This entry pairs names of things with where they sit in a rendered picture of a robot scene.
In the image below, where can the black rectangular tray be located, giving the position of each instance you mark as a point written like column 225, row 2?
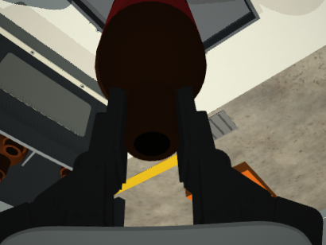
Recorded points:
column 216, row 20

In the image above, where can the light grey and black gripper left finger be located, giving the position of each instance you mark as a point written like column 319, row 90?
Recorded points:
column 79, row 198

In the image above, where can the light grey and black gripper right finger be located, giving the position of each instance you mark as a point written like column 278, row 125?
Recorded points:
column 224, row 194

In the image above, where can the dark grey divided crate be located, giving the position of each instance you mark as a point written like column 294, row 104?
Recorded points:
column 44, row 112

